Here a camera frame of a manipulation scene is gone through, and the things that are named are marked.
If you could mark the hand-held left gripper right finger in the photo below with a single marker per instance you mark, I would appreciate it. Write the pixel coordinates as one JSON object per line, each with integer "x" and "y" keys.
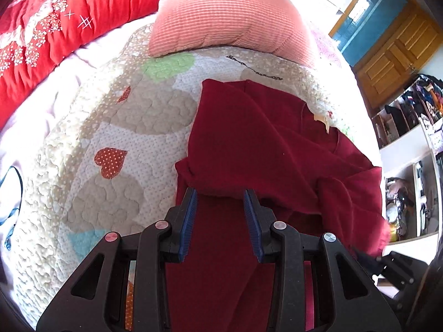
{"x": 251, "y": 224}

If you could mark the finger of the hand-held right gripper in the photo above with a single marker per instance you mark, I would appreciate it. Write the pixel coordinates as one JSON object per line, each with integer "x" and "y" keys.
{"x": 391, "y": 266}

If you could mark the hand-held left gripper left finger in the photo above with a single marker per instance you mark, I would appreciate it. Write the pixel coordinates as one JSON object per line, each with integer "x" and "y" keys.
{"x": 188, "y": 224}

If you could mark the dark red garment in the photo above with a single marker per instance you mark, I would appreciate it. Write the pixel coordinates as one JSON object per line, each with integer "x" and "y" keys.
{"x": 259, "y": 138}

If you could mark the pile of colourful clothes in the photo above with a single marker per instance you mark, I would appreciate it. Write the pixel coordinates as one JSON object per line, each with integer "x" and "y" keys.
{"x": 427, "y": 93}

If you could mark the white shelf unit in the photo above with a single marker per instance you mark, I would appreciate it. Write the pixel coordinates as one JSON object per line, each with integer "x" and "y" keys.
{"x": 401, "y": 152}

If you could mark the heart-patterned quilt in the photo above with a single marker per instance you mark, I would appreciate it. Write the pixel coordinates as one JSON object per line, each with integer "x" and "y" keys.
{"x": 138, "y": 117}

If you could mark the white bed sheet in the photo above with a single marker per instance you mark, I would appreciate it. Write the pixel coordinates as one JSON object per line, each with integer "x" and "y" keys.
{"x": 41, "y": 110}

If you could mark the wooden door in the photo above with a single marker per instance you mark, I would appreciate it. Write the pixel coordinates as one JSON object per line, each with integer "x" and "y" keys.
{"x": 398, "y": 55}

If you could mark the pink waffle pillow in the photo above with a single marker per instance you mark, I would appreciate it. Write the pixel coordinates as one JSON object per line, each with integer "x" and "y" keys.
{"x": 225, "y": 10}

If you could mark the red embroidered pillow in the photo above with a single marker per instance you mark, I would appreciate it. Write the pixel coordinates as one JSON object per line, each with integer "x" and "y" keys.
{"x": 52, "y": 24}

